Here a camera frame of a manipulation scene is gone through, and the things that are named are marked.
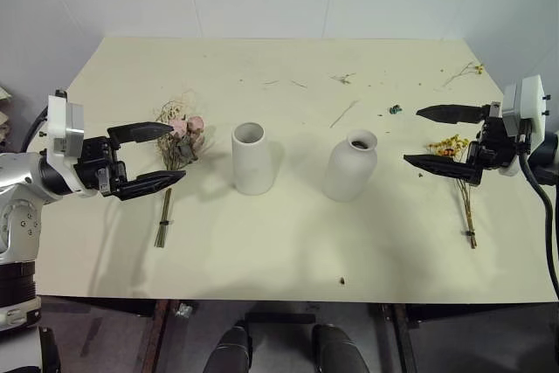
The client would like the white cylinder vase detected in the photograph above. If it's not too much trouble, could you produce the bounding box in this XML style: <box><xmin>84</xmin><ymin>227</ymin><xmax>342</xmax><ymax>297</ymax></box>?
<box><xmin>231</xmin><ymin>121</ymin><xmax>277</xmax><ymax>197</ymax></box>

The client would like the white bottle-shaped vase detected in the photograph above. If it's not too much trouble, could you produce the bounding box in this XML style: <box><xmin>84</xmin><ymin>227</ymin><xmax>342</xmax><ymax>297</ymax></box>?
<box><xmin>321</xmin><ymin>128</ymin><xmax>379</xmax><ymax>204</ymax></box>

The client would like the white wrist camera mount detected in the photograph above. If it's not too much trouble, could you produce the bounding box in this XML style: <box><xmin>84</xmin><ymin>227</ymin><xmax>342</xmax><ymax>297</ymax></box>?
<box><xmin>45</xmin><ymin>90</ymin><xmax>95</xmax><ymax>197</ymax></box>
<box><xmin>500</xmin><ymin>74</ymin><xmax>548</xmax><ymax>174</ymax></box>

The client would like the rusty metal table leg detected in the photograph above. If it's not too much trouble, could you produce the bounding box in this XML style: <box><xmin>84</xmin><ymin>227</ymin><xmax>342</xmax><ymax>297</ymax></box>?
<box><xmin>378</xmin><ymin>302</ymin><xmax>421</xmax><ymax>373</ymax></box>
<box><xmin>138</xmin><ymin>300</ymin><xmax>181</xmax><ymax>373</ymax></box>

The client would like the brown cardboard pile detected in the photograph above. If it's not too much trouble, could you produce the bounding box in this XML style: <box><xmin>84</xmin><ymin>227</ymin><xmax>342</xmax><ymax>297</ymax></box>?
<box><xmin>0</xmin><ymin>83</ymin><xmax>15</xmax><ymax>148</ymax></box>

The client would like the pale loose dry stem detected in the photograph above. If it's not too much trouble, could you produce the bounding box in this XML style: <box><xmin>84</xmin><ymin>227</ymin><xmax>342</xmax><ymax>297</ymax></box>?
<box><xmin>328</xmin><ymin>99</ymin><xmax>361</xmax><ymax>129</ymax></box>

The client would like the dried twig with yellow buds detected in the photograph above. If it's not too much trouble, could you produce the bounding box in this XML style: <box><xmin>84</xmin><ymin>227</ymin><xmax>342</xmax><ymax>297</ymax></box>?
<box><xmin>440</xmin><ymin>59</ymin><xmax>486</xmax><ymax>88</ymax></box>

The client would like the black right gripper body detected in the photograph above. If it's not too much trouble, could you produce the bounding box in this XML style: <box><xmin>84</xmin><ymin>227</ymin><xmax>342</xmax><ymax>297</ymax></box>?
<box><xmin>466</xmin><ymin>101</ymin><xmax>533</xmax><ymax>187</ymax></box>

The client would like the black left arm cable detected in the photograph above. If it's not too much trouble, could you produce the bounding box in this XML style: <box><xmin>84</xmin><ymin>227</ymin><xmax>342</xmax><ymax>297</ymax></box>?
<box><xmin>20</xmin><ymin>105</ymin><xmax>50</xmax><ymax>156</ymax></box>

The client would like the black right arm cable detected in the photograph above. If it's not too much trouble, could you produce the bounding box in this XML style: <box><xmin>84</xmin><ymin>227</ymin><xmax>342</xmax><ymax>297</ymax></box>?
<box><xmin>517</xmin><ymin>145</ymin><xmax>559</xmax><ymax>300</ymax></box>

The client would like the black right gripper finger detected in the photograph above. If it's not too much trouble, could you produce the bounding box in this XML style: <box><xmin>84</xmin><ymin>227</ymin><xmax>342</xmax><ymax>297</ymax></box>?
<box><xmin>415</xmin><ymin>104</ymin><xmax>489</xmax><ymax>126</ymax></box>
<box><xmin>403</xmin><ymin>153</ymin><xmax>476</xmax><ymax>183</ymax></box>

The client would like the dark rounded shape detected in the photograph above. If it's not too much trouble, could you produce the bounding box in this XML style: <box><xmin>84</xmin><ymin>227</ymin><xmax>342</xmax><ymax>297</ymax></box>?
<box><xmin>202</xmin><ymin>324</ymin><xmax>255</xmax><ymax>373</ymax></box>
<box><xmin>311</xmin><ymin>323</ymin><xmax>370</xmax><ymax>373</ymax></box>

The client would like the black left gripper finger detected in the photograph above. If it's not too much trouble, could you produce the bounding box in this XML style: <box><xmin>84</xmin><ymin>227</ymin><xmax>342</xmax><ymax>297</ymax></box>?
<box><xmin>115</xmin><ymin>169</ymin><xmax>187</xmax><ymax>202</ymax></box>
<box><xmin>107</xmin><ymin>121</ymin><xmax>176</xmax><ymax>149</ymax></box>

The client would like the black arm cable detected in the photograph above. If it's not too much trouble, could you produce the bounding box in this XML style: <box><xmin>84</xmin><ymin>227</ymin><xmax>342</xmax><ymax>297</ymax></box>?
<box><xmin>517</xmin><ymin>145</ymin><xmax>559</xmax><ymax>300</ymax></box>
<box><xmin>20</xmin><ymin>105</ymin><xmax>50</xmax><ymax>156</ymax></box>

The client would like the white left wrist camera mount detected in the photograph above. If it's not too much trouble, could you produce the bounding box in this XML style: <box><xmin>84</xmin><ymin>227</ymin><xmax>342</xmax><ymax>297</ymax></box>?
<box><xmin>45</xmin><ymin>90</ymin><xmax>95</xmax><ymax>197</ymax></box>

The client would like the yellow dried flower bouquet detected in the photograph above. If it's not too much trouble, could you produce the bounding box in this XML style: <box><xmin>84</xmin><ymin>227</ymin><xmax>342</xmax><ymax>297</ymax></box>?
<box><xmin>426</xmin><ymin>134</ymin><xmax>480</xmax><ymax>250</ymax></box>

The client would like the pink dried flower bouquet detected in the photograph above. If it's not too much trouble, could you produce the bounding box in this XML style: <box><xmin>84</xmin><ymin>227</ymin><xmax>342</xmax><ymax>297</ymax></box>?
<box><xmin>152</xmin><ymin>90</ymin><xmax>216</xmax><ymax>250</ymax></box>

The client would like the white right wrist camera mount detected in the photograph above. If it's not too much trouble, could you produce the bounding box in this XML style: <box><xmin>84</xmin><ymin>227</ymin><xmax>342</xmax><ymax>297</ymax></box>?
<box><xmin>500</xmin><ymin>74</ymin><xmax>548</xmax><ymax>174</ymax></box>

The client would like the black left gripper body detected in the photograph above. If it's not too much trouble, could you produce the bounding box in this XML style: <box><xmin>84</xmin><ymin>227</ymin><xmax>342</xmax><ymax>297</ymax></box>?
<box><xmin>72</xmin><ymin>135</ymin><xmax>129</xmax><ymax>198</ymax></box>

